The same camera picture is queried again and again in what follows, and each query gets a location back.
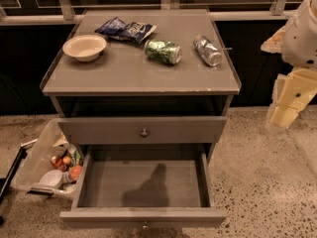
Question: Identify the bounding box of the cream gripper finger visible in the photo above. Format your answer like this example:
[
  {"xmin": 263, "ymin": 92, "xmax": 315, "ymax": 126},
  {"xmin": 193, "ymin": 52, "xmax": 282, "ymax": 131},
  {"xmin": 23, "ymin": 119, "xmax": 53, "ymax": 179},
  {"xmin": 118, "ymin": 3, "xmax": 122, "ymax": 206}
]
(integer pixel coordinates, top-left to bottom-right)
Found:
[{"xmin": 267, "ymin": 104, "xmax": 299, "ymax": 128}]

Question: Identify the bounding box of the grey drawer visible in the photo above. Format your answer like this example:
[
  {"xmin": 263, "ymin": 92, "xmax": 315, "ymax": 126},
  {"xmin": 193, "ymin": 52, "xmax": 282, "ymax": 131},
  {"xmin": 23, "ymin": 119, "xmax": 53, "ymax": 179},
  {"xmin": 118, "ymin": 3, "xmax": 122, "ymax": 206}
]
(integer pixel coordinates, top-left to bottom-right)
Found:
[
  {"xmin": 60, "ymin": 144, "xmax": 226, "ymax": 229},
  {"xmin": 57, "ymin": 116, "xmax": 227, "ymax": 145}
]

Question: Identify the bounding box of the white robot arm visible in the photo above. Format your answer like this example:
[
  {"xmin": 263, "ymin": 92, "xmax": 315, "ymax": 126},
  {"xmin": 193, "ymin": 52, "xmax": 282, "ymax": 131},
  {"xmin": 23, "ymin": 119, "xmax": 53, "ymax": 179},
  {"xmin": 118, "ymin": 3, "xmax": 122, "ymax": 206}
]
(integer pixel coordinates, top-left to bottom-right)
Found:
[{"xmin": 261, "ymin": 0, "xmax": 317, "ymax": 128}]

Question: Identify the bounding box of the silver soda can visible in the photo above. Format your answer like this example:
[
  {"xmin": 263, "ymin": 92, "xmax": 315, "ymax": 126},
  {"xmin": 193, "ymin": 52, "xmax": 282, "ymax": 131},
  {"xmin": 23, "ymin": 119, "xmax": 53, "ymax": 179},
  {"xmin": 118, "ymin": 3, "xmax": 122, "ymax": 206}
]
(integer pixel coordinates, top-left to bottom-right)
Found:
[{"xmin": 193, "ymin": 35, "xmax": 222, "ymax": 67}]

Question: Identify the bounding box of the green soda can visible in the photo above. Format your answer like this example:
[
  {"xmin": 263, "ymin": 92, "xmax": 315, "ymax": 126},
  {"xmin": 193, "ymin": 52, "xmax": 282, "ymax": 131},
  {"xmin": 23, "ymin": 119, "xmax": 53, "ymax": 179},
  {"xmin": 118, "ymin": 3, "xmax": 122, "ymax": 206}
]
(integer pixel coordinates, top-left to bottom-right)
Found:
[{"xmin": 144, "ymin": 39, "xmax": 181, "ymax": 65}]

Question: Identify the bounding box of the blue chip bag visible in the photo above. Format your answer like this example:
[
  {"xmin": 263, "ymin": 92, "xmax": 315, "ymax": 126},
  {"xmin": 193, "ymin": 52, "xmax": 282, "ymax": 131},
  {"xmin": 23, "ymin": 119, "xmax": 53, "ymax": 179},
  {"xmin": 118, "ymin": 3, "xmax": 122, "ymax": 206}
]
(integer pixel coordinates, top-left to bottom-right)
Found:
[{"xmin": 95, "ymin": 17, "xmax": 157, "ymax": 44}]

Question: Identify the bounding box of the white paper bowl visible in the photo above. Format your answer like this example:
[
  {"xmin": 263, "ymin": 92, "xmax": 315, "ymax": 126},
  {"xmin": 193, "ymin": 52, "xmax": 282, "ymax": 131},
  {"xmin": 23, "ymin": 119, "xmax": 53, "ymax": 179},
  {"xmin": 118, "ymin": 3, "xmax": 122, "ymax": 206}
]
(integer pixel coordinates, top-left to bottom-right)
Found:
[{"xmin": 62, "ymin": 35, "xmax": 107, "ymax": 62}]

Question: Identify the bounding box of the red apple in bin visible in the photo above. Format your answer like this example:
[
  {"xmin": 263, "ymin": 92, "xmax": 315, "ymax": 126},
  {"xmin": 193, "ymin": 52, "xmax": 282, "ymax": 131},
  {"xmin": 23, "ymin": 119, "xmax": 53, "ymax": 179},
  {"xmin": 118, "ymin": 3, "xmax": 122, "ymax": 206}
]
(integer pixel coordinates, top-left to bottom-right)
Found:
[{"xmin": 69, "ymin": 165, "xmax": 82, "ymax": 180}]

